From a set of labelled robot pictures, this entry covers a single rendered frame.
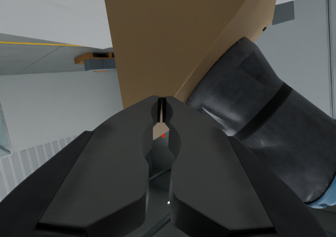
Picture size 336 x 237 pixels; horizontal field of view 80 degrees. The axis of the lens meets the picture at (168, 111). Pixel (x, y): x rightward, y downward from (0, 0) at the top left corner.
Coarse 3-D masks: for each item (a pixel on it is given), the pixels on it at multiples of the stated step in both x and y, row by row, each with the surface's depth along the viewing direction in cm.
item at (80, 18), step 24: (0, 0) 32; (24, 0) 33; (48, 0) 34; (72, 0) 35; (96, 0) 36; (288, 0) 52; (0, 24) 41; (24, 24) 42; (48, 24) 44; (72, 24) 46; (96, 24) 49
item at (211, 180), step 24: (168, 96) 11; (168, 120) 11; (192, 120) 9; (168, 144) 10; (192, 144) 8; (216, 144) 8; (192, 168) 7; (216, 168) 7; (240, 168) 7; (192, 192) 6; (216, 192) 6; (240, 192) 6; (192, 216) 6; (216, 216) 6; (240, 216) 6; (264, 216) 6
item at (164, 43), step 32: (128, 0) 23; (160, 0) 22; (192, 0) 20; (224, 0) 19; (256, 0) 21; (128, 32) 24; (160, 32) 22; (192, 32) 21; (224, 32) 20; (256, 32) 35; (128, 64) 25; (160, 64) 23; (192, 64) 21; (128, 96) 26; (160, 96) 24; (160, 128) 30
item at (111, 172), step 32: (96, 128) 9; (128, 128) 9; (96, 160) 7; (128, 160) 7; (64, 192) 6; (96, 192) 6; (128, 192) 6; (64, 224) 5; (96, 224) 5; (128, 224) 6
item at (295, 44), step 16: (304, 0) 211; (320, 0) 202; (288, 16) 222; (304, 16) 213; (320, 16) 205; (272, 32) 236; (288, 32) 225; (304, 32) 216; (320, 32) 207; (272, 48) 239; (288, 48) 228; (304, 48) 218; (320, 48) 210; (272, 64) 242; (288, 64) 231; (304, 64) 221; (320, 64) 212; (288, 80) 234; (304, 80) 224; (320, 80) 215; (304, 96) 227; (320, 96) 217
